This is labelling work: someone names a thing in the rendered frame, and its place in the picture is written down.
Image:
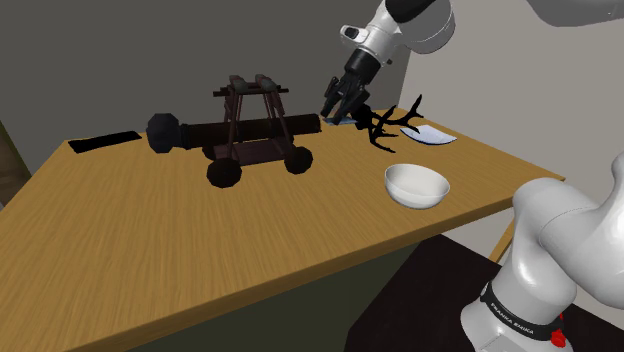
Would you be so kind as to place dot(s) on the pale blue flat object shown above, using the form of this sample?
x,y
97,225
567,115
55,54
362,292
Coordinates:
x,y
347,121

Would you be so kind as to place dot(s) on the black flat rectangular object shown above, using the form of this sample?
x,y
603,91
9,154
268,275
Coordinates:
x,y
105,141

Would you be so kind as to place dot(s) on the black antler-shaped figure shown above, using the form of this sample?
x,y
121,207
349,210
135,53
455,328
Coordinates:
x,y
378,126

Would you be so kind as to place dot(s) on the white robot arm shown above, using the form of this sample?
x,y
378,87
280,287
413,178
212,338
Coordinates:
x,y
546,229

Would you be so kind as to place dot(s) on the dark robot stand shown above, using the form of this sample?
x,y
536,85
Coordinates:
x,y
414,302

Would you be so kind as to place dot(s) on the white bowl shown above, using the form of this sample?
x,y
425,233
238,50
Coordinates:
x,y
417,187

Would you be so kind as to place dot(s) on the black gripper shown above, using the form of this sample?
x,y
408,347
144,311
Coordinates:
x,y
360,68

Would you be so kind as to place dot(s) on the wooden table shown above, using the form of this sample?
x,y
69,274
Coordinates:
x,y
146,234

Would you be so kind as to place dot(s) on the dark wheeled battering ram toy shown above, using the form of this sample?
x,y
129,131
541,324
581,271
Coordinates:
x,y
244,131

